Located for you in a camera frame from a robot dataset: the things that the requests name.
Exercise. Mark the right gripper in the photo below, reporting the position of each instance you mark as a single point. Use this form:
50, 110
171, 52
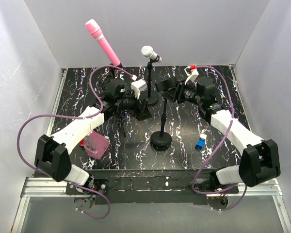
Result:
181, 88

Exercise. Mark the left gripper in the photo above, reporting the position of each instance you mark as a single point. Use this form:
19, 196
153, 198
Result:
142, 110

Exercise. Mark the black round-base stand purple mic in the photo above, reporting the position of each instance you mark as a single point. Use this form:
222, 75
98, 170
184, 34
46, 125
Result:
161, 140

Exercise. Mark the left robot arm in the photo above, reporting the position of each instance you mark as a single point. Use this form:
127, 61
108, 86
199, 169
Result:
52, 153

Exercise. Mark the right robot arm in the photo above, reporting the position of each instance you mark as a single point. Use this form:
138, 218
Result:
260, 158

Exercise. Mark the black round-base stand white mic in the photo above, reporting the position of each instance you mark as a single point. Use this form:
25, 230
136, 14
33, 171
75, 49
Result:
150, 95

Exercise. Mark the black tripod stand pink mic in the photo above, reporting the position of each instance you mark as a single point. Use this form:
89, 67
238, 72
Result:
114, 77

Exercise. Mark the white microphone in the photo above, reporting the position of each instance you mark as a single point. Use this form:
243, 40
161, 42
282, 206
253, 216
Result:
149, 53

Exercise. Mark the pink microphone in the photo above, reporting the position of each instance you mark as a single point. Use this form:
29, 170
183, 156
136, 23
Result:
96, 32

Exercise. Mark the black marble mat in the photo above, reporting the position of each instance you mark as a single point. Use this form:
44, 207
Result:
183, 123

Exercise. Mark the pink metronome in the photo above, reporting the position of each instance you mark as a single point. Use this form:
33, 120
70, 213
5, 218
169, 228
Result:
95, 145

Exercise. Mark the blue white small toy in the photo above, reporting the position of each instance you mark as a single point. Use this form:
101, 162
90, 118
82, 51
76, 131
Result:
201, 142

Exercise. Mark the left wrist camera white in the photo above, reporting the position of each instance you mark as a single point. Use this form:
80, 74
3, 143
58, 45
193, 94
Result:
138, 85

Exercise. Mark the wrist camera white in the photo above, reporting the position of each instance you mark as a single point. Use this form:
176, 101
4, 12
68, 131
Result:
138, 85
192, 73

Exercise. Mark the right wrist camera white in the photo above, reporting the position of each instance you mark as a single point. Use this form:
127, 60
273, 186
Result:
192, 73

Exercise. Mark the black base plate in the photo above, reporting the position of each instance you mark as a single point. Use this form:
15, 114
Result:
146, 186

